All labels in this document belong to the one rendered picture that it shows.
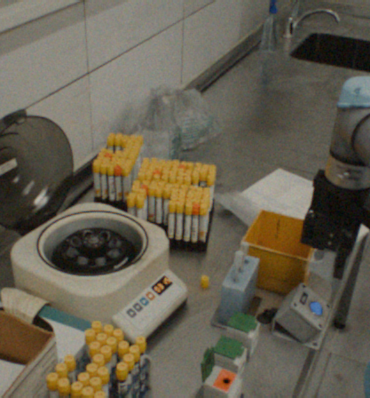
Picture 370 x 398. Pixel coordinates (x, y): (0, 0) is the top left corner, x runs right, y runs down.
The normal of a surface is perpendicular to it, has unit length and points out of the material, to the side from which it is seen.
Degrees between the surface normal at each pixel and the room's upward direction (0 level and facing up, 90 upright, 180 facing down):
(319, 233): 90
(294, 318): 90
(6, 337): 90
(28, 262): 0
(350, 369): 0
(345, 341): 0
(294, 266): 90
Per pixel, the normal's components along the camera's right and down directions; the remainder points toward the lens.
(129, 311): 0.41, -0.61
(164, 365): 0.06, -0.83
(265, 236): -0.36, 0.50
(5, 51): 0.92, 0.26
